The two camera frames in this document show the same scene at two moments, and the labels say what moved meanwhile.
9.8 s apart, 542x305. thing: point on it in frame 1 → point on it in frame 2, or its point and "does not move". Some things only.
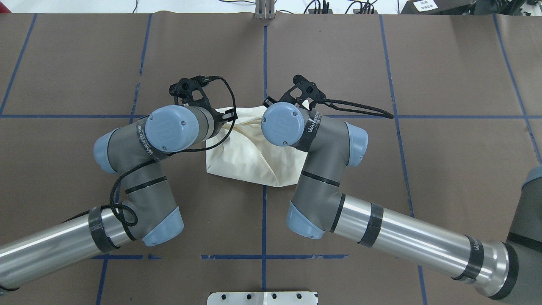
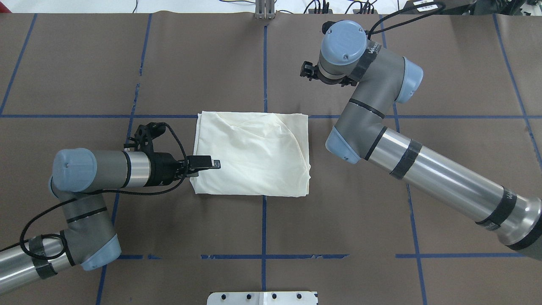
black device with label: [438, 7] does not move
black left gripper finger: [268, 101] → [313, 72]
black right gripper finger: [230, 115] → [165, 169]
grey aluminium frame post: [264, 9] does not move
